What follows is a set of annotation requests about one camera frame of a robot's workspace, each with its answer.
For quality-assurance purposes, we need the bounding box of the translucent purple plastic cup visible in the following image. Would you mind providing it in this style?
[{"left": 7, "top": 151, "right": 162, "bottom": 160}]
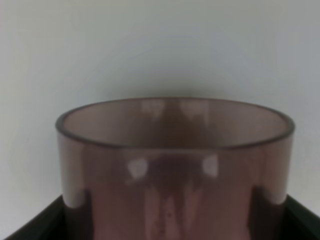
[{"left": 56, "top": 97, "right": 295, "bottom": 240}]

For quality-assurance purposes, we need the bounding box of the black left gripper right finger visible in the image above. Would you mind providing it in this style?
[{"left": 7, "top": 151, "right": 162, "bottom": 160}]
[{"left": 284, "top": 196, "right": 320, "bottom": 240}]

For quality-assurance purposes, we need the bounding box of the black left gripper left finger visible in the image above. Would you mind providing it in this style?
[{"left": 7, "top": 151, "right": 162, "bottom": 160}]
[{"left": 5, "top": 196, "right": 67, "bottom": 240}]

